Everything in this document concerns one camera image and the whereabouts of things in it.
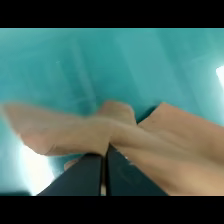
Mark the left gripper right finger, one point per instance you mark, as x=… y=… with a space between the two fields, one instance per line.
x=130 y=178

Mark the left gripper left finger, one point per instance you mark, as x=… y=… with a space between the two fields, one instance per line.
x=80 y=176

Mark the orange-brown shirt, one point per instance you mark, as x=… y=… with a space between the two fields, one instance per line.
x=166 y=143

